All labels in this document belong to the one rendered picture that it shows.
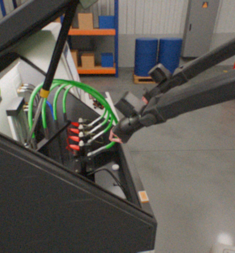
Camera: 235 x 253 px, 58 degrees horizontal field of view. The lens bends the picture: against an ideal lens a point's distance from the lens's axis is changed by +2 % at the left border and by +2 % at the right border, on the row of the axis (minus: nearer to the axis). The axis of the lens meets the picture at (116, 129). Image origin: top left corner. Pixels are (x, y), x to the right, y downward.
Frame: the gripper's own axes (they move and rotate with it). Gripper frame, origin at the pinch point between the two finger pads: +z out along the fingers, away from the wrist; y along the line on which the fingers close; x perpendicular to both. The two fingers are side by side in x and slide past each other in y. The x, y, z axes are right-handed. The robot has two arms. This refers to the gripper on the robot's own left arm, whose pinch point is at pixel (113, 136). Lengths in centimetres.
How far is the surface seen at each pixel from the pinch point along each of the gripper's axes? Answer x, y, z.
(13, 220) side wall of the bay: -5.3, 40.4, 11.8
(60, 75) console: -38, -25, 28
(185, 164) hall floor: 112, -129, 102
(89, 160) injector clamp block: 3.9, -1.3, 29.1
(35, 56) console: -52, -21, 26
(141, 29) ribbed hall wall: -90, -596, 284
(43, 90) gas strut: -23.9, 21.3, -21.0
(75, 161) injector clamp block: -0.7, 2.8, 32.5
